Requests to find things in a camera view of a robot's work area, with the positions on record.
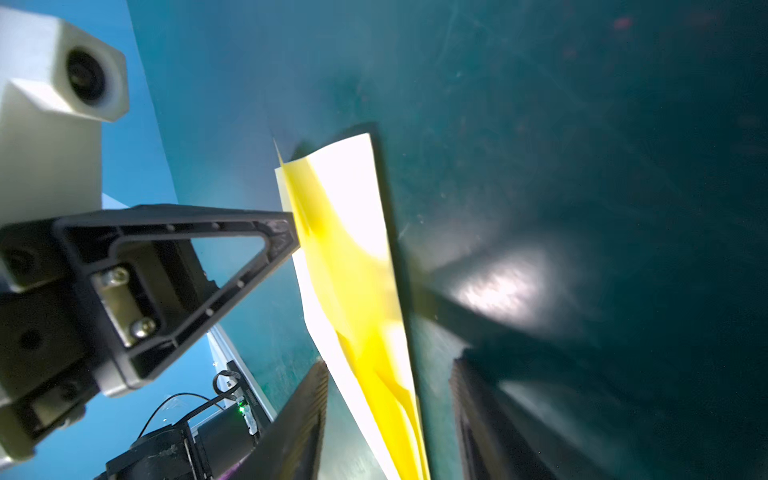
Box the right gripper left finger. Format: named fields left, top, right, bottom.
left=231, top=360, right=329, bottom=480

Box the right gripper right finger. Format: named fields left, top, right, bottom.
left=450, top=357, right=609, bottom=479

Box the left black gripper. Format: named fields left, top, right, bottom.
left=1, top=204, right=299, bottom=469

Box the yellow square paper sheet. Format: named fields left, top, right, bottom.
left=275, top=133, right=430, bottom=479

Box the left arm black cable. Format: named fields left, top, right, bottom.
left=136, top=368, right=244, bottom=442

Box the front aluminium rail bed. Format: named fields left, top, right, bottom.
left=206, top=326, right=277, bottom=437

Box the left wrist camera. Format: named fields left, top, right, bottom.
left=1, top=7, right=130, bottom=224

